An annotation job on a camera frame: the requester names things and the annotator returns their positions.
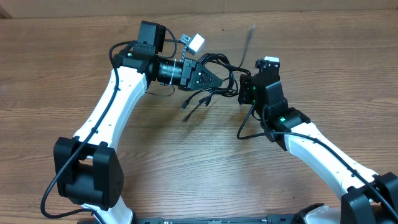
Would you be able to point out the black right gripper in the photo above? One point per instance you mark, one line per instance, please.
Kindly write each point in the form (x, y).
(244, 98)

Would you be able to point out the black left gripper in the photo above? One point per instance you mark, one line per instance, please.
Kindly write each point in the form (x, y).
(190, 70)

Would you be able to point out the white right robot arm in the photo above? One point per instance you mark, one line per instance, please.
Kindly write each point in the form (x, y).
(365, 196)

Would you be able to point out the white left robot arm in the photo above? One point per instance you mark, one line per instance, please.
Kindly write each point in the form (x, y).
(87, 168)

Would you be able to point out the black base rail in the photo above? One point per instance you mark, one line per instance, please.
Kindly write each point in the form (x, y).
(269, 219)

